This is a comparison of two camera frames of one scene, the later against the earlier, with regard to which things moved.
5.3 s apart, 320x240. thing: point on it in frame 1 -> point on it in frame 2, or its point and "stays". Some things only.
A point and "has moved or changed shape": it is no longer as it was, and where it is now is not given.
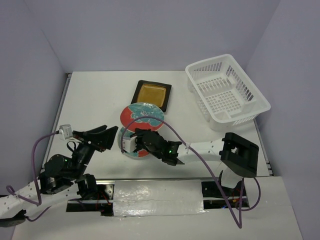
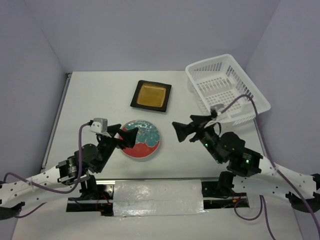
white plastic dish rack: [223, 92] stays
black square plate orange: [155, 93] stays
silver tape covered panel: [134, 198] stays
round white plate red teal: [143, 116] has moved or changed shape
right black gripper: [139, 133] -> [181, 129]
